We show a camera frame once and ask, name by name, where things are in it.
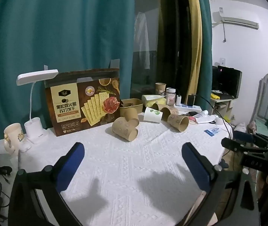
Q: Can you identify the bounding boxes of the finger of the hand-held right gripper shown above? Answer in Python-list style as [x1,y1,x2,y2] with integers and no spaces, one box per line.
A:
[221,137,268,155]
[233,131,268,144]

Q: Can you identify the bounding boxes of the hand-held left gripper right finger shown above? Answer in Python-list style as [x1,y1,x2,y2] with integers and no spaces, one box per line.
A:
[182,142,260,226]

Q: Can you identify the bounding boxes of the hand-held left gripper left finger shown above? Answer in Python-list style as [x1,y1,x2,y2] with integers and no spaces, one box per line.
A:
[8,142,86,226]

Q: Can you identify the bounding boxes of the blue card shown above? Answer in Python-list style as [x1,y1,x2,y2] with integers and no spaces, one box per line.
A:
[204,127,222,136]

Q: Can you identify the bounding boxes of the small wooden desk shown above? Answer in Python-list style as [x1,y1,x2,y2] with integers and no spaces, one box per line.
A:
[210,96,238,123]

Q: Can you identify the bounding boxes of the white papers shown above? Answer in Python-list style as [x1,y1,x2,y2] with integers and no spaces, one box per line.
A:
[190,112,217,124]

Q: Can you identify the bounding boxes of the white tube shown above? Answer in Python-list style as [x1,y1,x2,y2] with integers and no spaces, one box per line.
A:
[193,110,209,118]

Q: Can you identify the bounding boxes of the white desk lamp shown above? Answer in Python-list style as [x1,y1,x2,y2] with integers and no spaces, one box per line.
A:
[16,69,59,144]

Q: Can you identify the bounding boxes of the black monitor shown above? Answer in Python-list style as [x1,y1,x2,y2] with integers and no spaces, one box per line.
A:
[212,65,243,99]

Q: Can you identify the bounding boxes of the white tablecloth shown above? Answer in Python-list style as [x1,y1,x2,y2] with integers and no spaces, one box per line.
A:
[0,113,234,226]

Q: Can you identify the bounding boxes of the white power strip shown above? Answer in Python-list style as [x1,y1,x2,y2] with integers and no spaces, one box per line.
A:
[173,104,202,113]

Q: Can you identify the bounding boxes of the brown cracker box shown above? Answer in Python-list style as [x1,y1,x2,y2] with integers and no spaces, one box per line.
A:
[44,68,121,137]

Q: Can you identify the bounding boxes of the cream ceramic mug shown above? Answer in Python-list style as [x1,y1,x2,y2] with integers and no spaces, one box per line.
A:
[3,123,24,155]

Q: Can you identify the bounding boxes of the white green-dotted paper cup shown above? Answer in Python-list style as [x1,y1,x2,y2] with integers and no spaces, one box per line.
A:
[144,107,164,123]

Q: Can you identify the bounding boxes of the white-lidded jar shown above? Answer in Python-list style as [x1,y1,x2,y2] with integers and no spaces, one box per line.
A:
[166,88,176,106]

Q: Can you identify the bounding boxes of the yellow tissue pack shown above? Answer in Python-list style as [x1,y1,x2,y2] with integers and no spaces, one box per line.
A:
[141,95,167,108]

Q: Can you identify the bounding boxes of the kraft paper bowl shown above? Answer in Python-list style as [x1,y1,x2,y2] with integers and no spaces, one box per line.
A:
[120,99,144,113]

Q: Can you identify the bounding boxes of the teal curtain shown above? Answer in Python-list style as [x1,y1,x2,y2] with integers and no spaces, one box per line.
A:
[193,0,214,115]
[0,0,137,146]

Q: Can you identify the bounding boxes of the yellow curtain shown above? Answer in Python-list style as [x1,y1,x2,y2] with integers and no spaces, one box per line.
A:
[183,0,204,99]

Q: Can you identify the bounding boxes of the white air conditioner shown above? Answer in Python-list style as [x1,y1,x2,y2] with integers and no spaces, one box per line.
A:
[212,10,259,30]

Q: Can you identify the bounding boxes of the dark glass window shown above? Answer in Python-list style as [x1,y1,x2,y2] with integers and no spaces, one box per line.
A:
[130,0,194,100]

